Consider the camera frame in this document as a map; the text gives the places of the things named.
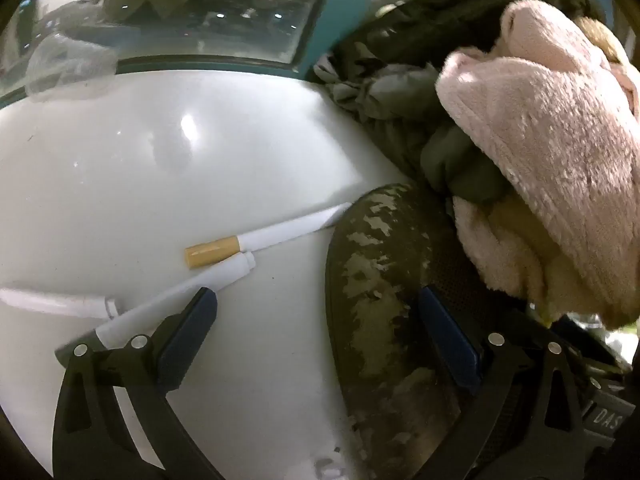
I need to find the white marker with tan cap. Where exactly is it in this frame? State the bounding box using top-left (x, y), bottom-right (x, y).
top-left (185, 202), bottom-right (353, 268)

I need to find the black bag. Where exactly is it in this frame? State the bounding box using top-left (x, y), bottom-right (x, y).
top-left (330, 0), bottom-right (591, 71)

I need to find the grey-green cloth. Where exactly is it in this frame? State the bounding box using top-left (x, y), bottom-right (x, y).
top-left (315, 55), bottom-right (506, 206)

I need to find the camouflage hat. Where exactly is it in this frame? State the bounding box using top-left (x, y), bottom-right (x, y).
top-left (325, 182), bottom-right (506, 480)

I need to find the pink fleece cloth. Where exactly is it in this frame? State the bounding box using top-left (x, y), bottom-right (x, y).
top-left (435, 0), bottom-right (640, 328)

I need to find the translucent plastic bag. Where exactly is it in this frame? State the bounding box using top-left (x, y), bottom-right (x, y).
top-left (25, 32), bottom-right (118, 103)

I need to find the tan plush toy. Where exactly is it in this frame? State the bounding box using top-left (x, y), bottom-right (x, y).
top-left (572, 15), bottom-right (628, 63)

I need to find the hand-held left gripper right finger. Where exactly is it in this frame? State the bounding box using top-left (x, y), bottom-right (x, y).
top-left (415, 285), bottom-right (588, 480)

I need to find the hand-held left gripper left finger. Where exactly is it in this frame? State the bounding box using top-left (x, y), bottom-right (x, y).
top-left (52, 287), bottom-right (226, 480)

